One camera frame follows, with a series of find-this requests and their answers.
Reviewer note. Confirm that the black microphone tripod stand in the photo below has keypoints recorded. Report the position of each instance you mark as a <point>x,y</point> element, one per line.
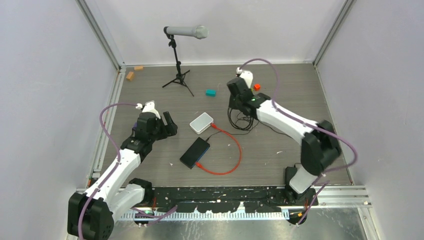
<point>180,76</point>

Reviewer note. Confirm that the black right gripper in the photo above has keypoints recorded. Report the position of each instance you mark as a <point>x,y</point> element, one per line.
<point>231,104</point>

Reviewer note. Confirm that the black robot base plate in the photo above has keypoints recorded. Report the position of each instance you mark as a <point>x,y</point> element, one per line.
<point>254,199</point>

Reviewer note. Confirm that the teal toy block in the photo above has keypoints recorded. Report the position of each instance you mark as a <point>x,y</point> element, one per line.
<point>210,93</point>

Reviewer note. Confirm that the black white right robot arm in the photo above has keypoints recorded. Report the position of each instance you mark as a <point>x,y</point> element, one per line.
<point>318,146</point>

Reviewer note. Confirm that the orange toy block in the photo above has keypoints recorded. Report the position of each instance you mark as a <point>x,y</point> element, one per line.
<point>256,87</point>

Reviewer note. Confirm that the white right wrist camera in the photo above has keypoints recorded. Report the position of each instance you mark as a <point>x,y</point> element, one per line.
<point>246,75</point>

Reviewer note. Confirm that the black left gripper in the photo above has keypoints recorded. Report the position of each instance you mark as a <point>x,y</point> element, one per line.
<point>171,127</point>

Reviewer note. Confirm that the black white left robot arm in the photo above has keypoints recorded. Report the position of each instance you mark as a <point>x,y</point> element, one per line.
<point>92,214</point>

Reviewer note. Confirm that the black network switch blue ports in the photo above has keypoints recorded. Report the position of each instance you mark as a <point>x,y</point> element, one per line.
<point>195,152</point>

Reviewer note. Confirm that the white router box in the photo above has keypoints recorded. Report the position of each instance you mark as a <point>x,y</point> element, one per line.
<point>201,123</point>

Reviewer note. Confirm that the grey microphone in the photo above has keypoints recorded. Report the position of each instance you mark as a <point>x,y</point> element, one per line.
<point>199,31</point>

